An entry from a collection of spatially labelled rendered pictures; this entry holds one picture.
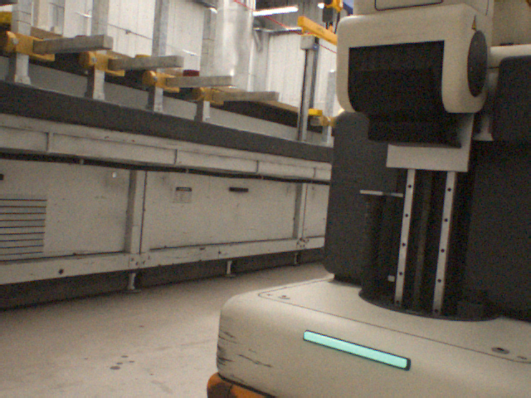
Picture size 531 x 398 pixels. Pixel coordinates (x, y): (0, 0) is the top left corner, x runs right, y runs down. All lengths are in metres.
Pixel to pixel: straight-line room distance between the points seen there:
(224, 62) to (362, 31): 6.32
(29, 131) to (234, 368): 0.95
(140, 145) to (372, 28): 1.15
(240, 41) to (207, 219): 4.94
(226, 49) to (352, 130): 6.06
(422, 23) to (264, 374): 0.65
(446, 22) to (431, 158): 0.29
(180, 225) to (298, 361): 1.55
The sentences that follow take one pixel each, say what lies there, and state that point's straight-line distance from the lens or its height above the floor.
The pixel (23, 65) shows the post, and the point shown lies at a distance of 1.67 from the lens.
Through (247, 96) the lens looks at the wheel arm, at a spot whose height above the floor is 0.80.
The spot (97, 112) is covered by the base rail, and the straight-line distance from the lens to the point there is 1.77.
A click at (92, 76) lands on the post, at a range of 1.81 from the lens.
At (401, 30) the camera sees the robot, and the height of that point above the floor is 0.77.
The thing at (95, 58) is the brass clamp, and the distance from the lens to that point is 1.79.
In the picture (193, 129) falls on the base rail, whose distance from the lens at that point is 2.06.
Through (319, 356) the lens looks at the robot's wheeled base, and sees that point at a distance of 0.96.
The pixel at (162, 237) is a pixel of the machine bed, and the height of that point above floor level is 0.22.
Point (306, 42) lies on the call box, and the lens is 2.79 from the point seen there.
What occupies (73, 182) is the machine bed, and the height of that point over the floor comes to 0.43.
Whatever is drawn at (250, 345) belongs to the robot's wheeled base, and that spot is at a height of 0.20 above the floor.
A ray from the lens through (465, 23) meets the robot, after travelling 0.92.
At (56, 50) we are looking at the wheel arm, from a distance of 1.60.
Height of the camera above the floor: 0.51
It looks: 3 degrees down
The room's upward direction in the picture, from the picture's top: 5 degrees clockwise
